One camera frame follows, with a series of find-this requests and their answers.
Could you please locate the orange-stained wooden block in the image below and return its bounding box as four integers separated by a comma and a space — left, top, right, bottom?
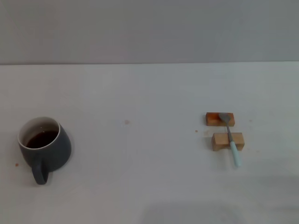
206, 112, 235, 127

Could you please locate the light wooden notched block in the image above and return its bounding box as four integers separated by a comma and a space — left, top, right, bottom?
211, 132, 245, 152

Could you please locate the grey ceramic coffee cup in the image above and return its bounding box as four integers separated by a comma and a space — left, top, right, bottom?
17, 116, 72, 185

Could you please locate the spoon with light blue handle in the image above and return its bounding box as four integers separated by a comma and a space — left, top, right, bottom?
218, 112, 242, 168

